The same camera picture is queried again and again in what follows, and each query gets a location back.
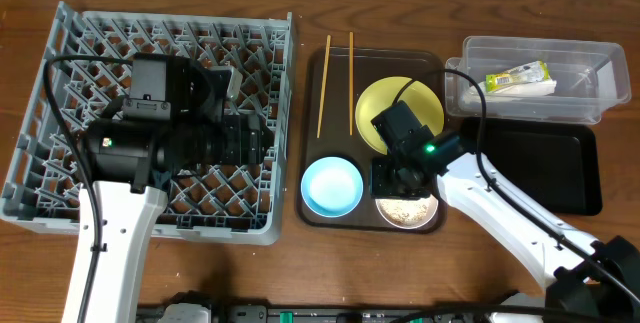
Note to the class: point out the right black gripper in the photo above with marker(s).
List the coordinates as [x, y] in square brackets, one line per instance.
[378, 184]

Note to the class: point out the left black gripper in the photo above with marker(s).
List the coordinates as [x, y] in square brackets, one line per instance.
[257, 139]

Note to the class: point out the pink white bowl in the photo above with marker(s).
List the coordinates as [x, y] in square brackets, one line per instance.
[407, 214]

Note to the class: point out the white napkin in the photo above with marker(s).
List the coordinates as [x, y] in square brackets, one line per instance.
[508, 92]

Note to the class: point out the green yellow snack wrapper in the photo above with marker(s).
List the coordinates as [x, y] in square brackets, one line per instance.
[533, 72]

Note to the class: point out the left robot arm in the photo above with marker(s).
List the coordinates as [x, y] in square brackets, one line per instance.
[171, 120]

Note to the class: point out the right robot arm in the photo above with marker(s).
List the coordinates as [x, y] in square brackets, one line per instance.
[577, 272]

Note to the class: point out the grey dishwasher rack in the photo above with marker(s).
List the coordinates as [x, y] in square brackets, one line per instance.
[225, 204]

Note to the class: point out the black waste tray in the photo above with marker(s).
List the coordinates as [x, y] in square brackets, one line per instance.
[555, 164]

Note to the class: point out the dark brown tray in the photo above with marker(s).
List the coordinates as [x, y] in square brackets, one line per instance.
[370, 65]

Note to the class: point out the yellow plate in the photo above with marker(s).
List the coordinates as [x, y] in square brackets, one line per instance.
[379, 96]

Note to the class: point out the light blue bowl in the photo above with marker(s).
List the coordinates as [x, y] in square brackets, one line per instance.
[332, 187]

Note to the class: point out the clear plastic bin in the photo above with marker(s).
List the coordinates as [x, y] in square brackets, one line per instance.
[590, 77]

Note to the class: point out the black equipment bar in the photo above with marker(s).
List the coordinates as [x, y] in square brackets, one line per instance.
[195, 307]

